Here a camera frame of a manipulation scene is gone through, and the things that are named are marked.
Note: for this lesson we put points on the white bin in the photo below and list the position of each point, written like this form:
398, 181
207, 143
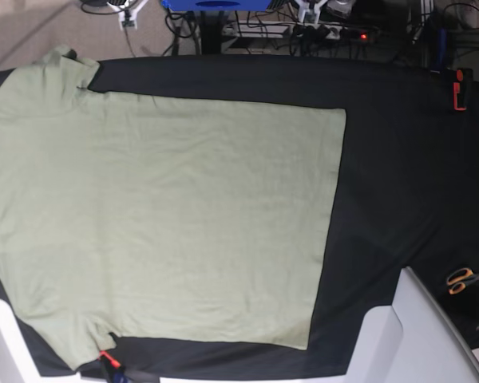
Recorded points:
411, 340
16, 363

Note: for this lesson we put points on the black power strip red light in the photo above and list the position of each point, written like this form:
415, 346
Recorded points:
361, 35

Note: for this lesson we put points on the red black clamp right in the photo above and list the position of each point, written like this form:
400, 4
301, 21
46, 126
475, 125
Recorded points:
462, 87

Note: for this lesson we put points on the white bin right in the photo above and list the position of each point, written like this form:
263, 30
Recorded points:
411, 340

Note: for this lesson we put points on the black table cloth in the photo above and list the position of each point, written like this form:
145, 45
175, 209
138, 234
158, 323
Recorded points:
407, 196

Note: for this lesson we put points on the white bin left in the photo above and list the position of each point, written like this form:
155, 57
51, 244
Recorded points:
16, 363

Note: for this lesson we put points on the red black clamp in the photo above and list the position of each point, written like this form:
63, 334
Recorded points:
113, 370
462, 87

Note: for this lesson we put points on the red black clamp bottom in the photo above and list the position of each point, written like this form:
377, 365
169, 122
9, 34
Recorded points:
113, 370

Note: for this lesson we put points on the orange handled scissors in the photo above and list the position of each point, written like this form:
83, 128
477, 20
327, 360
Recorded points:
460, 279

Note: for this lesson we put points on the blue plastic box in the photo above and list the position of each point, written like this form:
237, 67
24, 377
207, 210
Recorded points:
216, 5

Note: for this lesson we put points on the light green T-shirt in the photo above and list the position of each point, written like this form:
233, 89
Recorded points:
126, 215

